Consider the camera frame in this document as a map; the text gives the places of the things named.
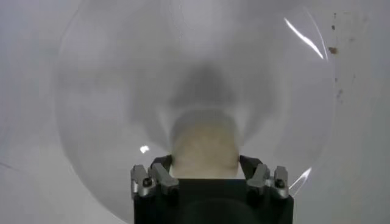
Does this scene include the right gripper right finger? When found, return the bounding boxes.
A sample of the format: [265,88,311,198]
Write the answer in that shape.
[239,154,290,200]

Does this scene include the white steamed baozi bun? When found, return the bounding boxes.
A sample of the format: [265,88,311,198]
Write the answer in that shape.
[169,109,241,180]

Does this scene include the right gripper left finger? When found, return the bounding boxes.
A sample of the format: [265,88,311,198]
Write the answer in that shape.
[130,154,180,200]

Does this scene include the white round plate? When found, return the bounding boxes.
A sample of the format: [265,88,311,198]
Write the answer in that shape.
[54,0,336,224]

